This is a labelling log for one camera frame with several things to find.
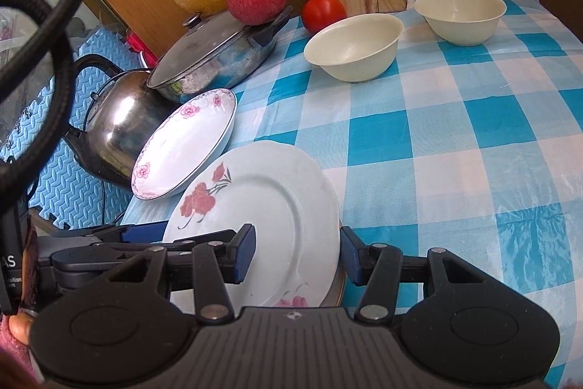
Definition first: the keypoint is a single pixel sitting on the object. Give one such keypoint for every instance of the blue foam mat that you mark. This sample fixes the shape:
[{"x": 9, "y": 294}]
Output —
[{"x": 68, "y": 184}]

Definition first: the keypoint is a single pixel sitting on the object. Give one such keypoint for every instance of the small red object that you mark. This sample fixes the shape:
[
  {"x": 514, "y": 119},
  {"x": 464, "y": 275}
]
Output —
[{"x": 135, "y": 41}]

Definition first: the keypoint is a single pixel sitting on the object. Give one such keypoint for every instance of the person's left hand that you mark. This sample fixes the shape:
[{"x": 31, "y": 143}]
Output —
[{"x": 21, "y": 327}]

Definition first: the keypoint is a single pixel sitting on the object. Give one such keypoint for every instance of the deep white floral plate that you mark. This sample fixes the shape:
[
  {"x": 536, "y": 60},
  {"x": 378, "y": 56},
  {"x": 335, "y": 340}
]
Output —
[{"x": 182, "y": 143}]

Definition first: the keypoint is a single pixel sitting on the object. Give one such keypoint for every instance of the cream plastic bowl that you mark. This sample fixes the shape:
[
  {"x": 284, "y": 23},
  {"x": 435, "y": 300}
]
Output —
[
  {"x": 350, "y": 51},
  {"x": 460, "y": 20}
]

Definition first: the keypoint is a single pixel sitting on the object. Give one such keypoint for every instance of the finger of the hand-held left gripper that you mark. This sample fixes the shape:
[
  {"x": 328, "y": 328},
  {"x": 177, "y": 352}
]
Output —
[
  {"x": 82, "y": 259},
  {"x": 145, "y": 231}
]

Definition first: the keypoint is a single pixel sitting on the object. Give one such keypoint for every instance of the red tomato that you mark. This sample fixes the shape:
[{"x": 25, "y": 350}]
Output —
[{"x": 323, "y": 13}]

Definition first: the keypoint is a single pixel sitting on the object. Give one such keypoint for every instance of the blue checked tablecloth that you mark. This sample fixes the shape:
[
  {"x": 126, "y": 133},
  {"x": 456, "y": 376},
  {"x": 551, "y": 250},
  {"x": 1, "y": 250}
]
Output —
[{"x": 455, "y": 120}]

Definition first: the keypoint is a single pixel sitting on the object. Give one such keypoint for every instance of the steel electric kettle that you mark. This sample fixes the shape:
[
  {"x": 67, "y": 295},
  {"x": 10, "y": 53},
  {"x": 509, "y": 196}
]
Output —
[{"x": 118, "y": 124}]

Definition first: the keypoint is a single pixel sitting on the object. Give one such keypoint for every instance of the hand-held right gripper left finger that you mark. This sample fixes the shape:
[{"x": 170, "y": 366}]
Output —
[{"x": 242, "y": 254}]

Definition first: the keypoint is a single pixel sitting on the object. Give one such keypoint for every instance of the steel cooking pot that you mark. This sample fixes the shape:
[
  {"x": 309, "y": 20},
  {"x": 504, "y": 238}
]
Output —
[{"x": 241, "y": 58}]

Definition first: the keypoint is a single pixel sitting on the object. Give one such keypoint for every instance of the glass pot lid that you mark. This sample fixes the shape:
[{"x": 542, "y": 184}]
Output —
[{"x": 200, "y": 47}]

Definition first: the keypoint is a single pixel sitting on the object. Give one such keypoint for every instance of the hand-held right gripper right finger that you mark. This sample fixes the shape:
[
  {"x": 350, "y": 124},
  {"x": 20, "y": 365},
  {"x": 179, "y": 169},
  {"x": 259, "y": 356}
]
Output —
[{"x": 351, "y": 257}]

